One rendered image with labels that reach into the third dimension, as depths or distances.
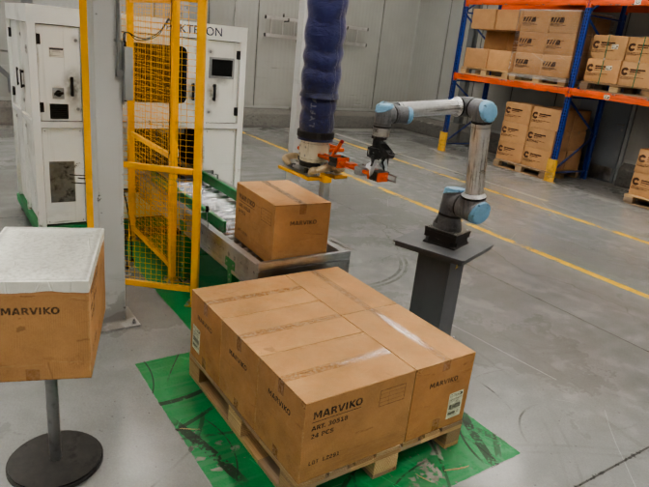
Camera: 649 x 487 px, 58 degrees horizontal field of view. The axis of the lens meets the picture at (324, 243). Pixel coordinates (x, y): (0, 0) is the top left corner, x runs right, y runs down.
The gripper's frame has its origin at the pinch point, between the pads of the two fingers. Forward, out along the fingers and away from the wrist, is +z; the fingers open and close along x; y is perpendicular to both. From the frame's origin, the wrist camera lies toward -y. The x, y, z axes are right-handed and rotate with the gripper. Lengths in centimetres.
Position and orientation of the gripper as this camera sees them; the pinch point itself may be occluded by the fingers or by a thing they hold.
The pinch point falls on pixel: (378, 174)
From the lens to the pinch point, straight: 312.9
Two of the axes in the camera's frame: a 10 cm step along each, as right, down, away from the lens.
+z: -1.0, 9.4, 3.2
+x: -8.1, 1.1, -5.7
